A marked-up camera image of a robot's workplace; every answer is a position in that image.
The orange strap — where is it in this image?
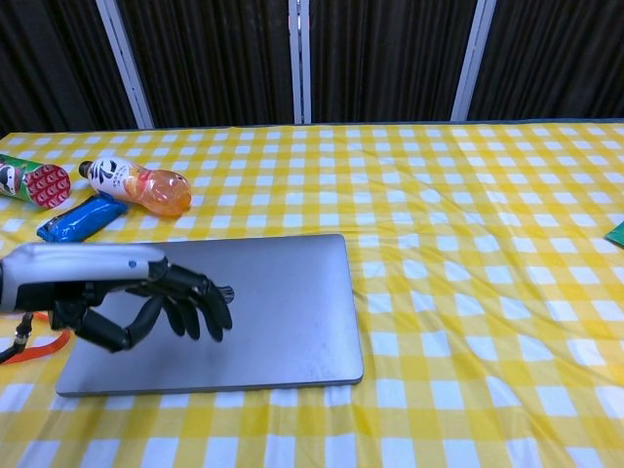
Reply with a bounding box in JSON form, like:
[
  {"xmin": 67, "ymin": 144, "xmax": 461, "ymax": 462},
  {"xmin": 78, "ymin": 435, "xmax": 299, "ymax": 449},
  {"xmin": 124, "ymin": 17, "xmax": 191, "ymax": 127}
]
[{"xmin": 3, "ymin": 311, "xmax": 71, "ymax": 366}]

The yellow white checkered tablecloth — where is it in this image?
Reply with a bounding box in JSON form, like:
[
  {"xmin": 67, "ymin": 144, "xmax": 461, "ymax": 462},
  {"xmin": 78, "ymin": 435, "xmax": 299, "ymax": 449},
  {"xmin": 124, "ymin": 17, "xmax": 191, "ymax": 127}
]
[{"xmin": 0, "ymin": 121, "xmax": 624, "ymax": 468}]

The dark corrugated partition panel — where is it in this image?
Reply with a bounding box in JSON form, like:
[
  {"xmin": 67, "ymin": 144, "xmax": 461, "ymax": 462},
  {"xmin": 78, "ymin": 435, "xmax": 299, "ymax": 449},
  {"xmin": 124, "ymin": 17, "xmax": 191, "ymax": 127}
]
[
  {"xmin": 0, "ymin": 0, "xmax": 138, "ymax": 138},
  {"xmin": 468, "ymin": 0, "xmax": 624, "ymax": 122},
  {"xmin": 308, "ymin": 0, "xmax": 476, "ymax": 124},
  {"xmin": 115, "ymin": 0, "xmax": 296, "ymax": 130}
]

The green chips can red lid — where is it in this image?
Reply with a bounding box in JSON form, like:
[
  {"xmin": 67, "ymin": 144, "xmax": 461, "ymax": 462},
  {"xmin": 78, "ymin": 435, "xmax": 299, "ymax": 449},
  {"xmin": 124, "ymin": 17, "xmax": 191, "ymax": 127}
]
[{"xmin": 0, "ymin": 153, "xmax": 72, "ymax": 211}]

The white partition post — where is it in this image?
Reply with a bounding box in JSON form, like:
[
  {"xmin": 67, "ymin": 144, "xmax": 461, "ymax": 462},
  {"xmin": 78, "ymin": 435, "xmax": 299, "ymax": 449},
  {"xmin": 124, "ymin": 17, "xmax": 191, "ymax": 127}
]
[
  {"xmin": 95, "ymin": 0, "xmax": 156, "ymax": 131},
  {"xmin": 450, "ymin": 0, "xmax": 497, "ymax": 123},
  {"xmin": 289, "ymin": 0, "xmax": 313, "ymax": 125}
]

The grey laptop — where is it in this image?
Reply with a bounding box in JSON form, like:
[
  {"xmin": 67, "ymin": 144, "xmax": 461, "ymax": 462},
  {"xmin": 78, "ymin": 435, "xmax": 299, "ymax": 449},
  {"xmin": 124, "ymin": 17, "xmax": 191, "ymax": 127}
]
[{"xmin": 55, "ymin": 233, "xmax": 366, "ymax": 399}]

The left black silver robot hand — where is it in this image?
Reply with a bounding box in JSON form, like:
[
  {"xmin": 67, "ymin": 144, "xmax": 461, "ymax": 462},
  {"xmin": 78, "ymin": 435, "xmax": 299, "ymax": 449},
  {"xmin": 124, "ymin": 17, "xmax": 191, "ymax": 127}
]
[{"xmin": 0, "ymin": 243, "xmax": 236, "ymax": 354}]

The blue snack packet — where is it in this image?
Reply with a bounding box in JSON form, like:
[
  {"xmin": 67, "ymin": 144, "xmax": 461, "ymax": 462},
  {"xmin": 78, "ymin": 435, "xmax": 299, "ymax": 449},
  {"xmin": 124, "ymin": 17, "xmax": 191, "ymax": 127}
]
[{"xmin": 36, "ymin": 193, "xmax": 130, "ymax": 244}]

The orange drink plastic bottle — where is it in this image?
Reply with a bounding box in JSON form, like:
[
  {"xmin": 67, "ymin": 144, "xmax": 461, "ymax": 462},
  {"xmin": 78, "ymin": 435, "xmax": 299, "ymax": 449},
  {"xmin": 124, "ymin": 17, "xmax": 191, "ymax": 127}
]
[{"xmin": 78, "ymin": 156, "xmax": 192, "ymax": 218}]

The black cable with brass connector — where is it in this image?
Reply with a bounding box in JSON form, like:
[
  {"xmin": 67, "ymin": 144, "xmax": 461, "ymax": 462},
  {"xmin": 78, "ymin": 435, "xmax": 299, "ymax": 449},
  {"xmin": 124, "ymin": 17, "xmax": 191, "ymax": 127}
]
[{"xmin": 0, "ymin": 313, "xmax": 34, "ymax": 367}]

